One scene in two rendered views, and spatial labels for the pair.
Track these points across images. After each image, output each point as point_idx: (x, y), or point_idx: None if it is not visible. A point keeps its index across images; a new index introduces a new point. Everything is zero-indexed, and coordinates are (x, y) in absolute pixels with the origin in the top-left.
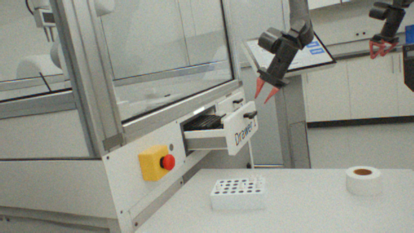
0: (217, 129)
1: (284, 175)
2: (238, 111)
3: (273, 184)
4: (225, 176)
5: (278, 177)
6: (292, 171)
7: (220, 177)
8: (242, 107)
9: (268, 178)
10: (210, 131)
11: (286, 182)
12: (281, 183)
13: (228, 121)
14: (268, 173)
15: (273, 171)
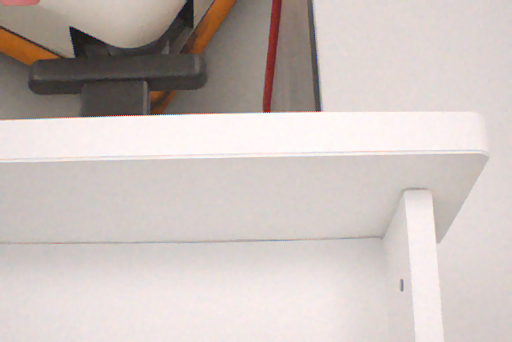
0: (423, 264)
1: (391, 25)
2: (216, 123)
3: (493, 56)
4: (445, 310)
5: (416, 48)
6: (345, 2)
7: (464, 332)
8: (27, 149)
9: (443, 87)
10: (441, 317)
11: (465, 9)
12: (475, 27)
13: (483, 118)
14: (387, 98)
15: (362, 79)
